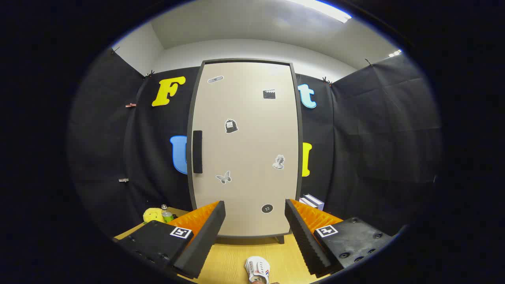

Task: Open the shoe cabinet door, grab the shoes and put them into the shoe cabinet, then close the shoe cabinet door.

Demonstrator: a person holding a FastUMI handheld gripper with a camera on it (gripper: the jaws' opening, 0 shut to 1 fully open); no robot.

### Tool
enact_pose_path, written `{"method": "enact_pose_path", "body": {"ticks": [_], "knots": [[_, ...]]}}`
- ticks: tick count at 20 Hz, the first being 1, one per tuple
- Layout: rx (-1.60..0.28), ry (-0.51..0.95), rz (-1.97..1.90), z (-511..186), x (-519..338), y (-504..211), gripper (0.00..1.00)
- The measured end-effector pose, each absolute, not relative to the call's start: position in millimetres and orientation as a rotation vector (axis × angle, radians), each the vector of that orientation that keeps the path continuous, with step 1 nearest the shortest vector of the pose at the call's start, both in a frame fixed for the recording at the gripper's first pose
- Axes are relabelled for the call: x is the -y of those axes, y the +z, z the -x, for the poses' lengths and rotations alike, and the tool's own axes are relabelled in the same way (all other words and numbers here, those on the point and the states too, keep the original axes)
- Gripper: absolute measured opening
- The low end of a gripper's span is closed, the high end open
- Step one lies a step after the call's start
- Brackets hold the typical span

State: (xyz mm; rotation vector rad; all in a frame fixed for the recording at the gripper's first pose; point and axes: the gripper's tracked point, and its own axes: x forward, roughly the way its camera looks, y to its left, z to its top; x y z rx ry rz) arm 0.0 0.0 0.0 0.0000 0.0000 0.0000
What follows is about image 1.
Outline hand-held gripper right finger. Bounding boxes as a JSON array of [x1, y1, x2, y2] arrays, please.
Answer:
[[285, 199, 395, 278]]

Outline grey shoe cabinet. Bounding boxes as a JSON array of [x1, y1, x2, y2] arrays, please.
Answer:
[[186, 58, 304, 244]]

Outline black door handle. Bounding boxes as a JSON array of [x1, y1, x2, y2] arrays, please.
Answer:
[[193, 130, 203, 174]]

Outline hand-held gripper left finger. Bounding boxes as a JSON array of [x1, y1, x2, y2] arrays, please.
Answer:
[[114, 200, 226, 279]]

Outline white canvas shoe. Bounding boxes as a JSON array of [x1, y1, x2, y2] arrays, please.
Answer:
[[245, 256, 271, 284]]

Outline yellow plush toy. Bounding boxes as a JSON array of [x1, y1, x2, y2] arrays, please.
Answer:
[[143, 208, 164, 224]]

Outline black backdrop cloth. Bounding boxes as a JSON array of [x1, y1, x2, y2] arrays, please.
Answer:
[[67, 47, 442, 237]]

